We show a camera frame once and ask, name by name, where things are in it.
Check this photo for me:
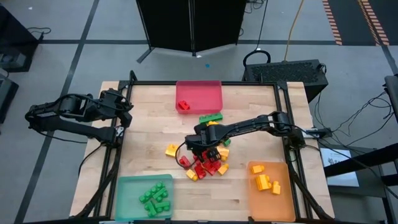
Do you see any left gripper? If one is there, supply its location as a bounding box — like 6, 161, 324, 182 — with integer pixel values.
99, 88, 134, 128

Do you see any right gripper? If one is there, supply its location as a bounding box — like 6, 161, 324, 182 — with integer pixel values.
185, 124, 229, 163

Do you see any red translucent plastic bin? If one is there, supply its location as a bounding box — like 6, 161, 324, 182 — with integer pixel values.
175, 80, 223, 115

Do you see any green translucent plastic bin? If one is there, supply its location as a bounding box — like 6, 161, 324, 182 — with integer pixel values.
114, 174, 174, 222

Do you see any orange translucent plastic bin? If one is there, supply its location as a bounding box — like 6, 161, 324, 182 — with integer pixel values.
248, 161, 296, 223

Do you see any black folding partition screen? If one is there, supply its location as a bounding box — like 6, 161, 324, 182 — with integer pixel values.
136, 0, 248, 65

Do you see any black perforated computer case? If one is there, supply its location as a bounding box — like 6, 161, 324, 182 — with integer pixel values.
242, 58, 329, 103

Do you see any black power adapter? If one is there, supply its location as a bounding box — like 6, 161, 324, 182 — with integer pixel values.
306, 127, 333, 139

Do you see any grey black floor cart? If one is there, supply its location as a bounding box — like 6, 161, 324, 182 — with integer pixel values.
0, 73, 19, 124

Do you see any white printed paper sheet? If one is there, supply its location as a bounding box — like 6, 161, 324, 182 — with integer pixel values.
319, 147, 360, 187

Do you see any black floor furniture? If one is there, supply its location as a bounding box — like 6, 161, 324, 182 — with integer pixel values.
0, 4, 40, 74

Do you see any black right gripper cable loop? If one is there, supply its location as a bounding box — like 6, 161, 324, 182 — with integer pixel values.
175, 141, 197, 169

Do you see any black aluminium table frame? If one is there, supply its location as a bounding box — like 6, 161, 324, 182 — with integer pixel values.
70, 70, 335, 224

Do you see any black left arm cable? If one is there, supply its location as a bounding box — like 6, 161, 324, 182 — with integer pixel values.
77, 142, 106, 178

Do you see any black looped floor cable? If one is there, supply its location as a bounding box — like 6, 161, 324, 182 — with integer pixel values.
242, 0, 272, 68

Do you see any thin black floor cable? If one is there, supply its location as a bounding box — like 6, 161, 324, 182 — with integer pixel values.
26, 27, 52, 42

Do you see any yellow hanging power cable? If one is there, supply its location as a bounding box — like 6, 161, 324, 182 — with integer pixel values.
283, 0, 305, 62

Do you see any black neighbouring station frame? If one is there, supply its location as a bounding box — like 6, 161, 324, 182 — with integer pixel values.
323, 73, 398, 224

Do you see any tangled black cable bundle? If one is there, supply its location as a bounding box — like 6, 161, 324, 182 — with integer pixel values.
313, 90, 396, 147

